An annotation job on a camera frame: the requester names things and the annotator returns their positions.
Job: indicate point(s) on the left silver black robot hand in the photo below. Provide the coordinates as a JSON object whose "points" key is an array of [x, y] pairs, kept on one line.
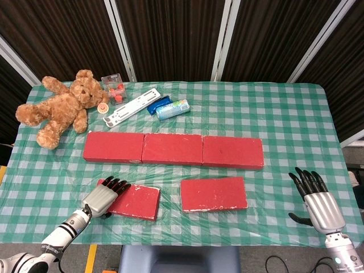
{"points": [[99, 199]]}

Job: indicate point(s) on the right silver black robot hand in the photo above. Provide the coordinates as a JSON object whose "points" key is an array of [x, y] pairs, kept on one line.
{"points": [[324, 210]]}

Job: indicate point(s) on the red brick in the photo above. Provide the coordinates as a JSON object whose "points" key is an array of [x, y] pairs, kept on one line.
{"points": [[233, 152], [213, 194], [113, 146], [172, 148], [136, 202]]}

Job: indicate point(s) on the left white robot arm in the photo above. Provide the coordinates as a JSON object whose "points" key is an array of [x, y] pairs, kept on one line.
{"points": [[57, 239]]}

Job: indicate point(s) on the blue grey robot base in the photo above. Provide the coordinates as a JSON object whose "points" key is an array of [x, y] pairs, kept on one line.
{"points": [[179, 260]]}

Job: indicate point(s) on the orange floor object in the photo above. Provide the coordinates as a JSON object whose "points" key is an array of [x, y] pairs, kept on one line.
{"points": [[111, 270]]}

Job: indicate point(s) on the round orange white disc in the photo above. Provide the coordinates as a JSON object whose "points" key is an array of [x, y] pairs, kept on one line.
{"points": [[102, 109]]}

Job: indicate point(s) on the brown teddy bear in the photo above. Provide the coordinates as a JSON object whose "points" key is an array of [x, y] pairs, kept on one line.
{"points": [[61, 109]]}

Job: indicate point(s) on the white slotted plastic stand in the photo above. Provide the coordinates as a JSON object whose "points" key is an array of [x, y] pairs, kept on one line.
{"points": [[132, 106]]}

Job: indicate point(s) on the green white checked tablecloth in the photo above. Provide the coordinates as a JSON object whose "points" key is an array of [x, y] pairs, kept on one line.
{"points": [[284, 119]]}

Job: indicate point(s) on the blue snack packet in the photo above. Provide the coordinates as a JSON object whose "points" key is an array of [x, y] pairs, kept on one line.
{"points": [[156, 105]]}

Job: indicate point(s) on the clear box with red caps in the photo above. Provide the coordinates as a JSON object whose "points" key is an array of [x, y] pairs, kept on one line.
{"points": [[113, 85]]}

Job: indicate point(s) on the light blue cylindrical pack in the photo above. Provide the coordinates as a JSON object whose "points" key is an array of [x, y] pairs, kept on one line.
{"points": [[173, 109]]}

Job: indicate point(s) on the white partition frame post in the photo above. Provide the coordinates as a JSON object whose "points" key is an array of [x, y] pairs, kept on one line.
{"points": [[318, 42], [119, 39], [354, 139], [17, 61], [226, 39]]}

